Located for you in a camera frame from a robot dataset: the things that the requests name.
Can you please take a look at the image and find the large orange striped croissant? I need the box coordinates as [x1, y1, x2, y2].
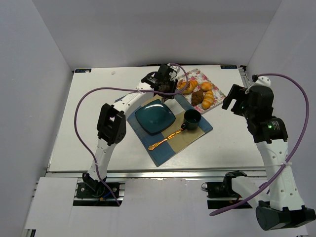
[177, 80, 198, 94]

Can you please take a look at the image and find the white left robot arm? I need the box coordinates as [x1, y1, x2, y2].
[82, 64, 180, 197]

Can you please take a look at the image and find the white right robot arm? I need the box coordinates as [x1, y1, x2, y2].
[222, 84, 316, 231]

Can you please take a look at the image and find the blue label sticker right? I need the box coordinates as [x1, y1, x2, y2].
[220, 65, 238, 70]

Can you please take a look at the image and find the blue label sticker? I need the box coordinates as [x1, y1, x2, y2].
[74, 69, 92, 73]
[220, 65, 238, 70]

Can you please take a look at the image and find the small orange striped croissant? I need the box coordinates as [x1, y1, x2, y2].
[202, 90, 214, 110]

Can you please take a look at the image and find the round orange bun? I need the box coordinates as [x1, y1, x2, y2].
[200, 81, 213, 92]

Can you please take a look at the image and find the teal square plate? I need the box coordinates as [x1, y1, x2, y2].
[135, 99, 176, 135]

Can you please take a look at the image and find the chocolate croissant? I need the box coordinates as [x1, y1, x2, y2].
[191, 89, 204, 106]

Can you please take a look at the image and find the blue beige patchwork placemat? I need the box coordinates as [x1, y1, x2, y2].
[115, 75, 214, 168]

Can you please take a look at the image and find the dark green mug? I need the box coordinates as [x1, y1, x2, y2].
[181, 109, 201, 130]

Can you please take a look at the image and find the gold spoon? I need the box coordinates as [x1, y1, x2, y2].
[148, 129, 184, 151]

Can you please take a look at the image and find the blue label sticker left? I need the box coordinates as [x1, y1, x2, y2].
[74, 69, 92, 73]

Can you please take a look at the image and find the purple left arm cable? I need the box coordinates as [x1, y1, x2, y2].
[74, 63, 191, 206]

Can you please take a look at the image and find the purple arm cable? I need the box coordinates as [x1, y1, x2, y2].
[74, 63, 191, 206]
[209, 73, 310, 217]

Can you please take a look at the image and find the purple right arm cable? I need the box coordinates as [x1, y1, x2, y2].
[209, 73, 310, 217]

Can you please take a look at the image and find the aluminium table frame rail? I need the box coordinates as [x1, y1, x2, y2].
[45, 168, 266, 181]

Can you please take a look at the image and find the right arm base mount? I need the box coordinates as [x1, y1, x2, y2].
[201, 170, 247, 210]

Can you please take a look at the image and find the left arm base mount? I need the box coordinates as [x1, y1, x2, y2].
[73, 173, 123, 207]

